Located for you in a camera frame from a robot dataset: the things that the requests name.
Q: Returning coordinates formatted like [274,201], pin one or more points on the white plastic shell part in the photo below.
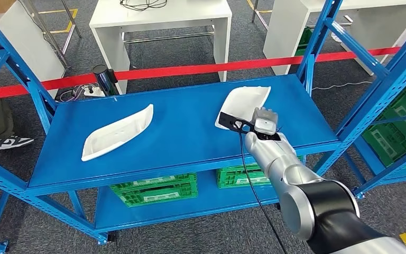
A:
[245,101]
[115,135]

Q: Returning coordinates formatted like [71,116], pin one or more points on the silver black robot right arm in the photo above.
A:
[276,157]

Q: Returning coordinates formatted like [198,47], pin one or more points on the red barrier belt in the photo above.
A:
[189,69]

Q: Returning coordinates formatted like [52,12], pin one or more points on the white power strip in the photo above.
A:
[94,92]

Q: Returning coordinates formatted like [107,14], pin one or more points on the yellow floor tape square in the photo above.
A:
[71,21]

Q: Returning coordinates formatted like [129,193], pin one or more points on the person's black white shoe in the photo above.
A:
[12,143]

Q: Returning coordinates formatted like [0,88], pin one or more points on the white cabinet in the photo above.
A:
[24,45]

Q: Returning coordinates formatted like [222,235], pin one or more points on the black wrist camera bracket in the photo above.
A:
[229,121]

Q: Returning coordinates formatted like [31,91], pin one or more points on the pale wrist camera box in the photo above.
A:
[264,127]

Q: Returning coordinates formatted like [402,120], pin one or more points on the black stanchion post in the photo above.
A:
[105,80]

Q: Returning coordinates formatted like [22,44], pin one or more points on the chrome metal frame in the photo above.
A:
[69,36]

